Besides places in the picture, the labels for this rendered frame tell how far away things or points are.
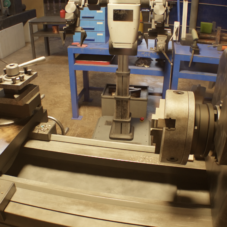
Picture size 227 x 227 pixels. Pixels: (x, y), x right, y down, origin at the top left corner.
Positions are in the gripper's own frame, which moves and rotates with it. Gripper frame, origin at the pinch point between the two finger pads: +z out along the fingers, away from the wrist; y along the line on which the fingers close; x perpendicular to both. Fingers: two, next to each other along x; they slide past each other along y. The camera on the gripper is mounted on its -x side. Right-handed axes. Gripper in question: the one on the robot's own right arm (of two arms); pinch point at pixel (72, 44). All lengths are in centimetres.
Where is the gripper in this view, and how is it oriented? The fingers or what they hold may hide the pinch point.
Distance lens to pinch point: 143.8
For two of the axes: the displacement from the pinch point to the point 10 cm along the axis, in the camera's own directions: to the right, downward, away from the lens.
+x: 1.0, 0.0, 9.9
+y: 9.9, 0.6, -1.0
